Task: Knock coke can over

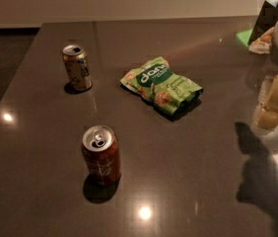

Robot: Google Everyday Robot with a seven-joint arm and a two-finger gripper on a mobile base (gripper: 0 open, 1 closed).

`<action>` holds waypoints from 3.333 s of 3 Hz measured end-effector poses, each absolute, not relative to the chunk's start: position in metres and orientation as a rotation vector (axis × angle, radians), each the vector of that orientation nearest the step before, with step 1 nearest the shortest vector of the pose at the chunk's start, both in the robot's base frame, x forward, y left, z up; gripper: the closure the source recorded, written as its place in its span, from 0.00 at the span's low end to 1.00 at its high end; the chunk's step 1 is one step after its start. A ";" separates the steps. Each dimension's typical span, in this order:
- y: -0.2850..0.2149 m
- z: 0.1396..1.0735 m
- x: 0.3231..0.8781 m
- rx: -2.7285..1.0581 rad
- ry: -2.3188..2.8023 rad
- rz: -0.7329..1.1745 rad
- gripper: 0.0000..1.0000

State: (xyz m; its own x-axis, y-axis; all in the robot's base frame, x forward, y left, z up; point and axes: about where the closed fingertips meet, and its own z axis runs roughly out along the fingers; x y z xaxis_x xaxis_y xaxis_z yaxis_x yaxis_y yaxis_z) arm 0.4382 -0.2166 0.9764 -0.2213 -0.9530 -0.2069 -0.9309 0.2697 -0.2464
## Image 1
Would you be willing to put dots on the green snack bag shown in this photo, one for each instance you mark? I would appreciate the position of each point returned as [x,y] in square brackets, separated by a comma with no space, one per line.
[155,83]

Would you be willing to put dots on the red coke can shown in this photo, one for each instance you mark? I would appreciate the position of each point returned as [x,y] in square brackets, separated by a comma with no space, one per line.
[101,154]

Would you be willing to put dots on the gold silver soda can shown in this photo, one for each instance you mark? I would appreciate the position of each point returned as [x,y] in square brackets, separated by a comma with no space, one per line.
[76,64]

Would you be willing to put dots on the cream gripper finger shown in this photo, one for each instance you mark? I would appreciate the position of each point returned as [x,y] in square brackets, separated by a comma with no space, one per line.
[266,112]

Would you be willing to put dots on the crumpled snack wrapper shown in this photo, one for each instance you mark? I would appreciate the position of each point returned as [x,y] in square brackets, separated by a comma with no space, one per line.
[262,44]

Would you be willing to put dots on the black box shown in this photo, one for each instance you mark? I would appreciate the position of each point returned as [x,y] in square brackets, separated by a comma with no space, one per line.
[267,18]

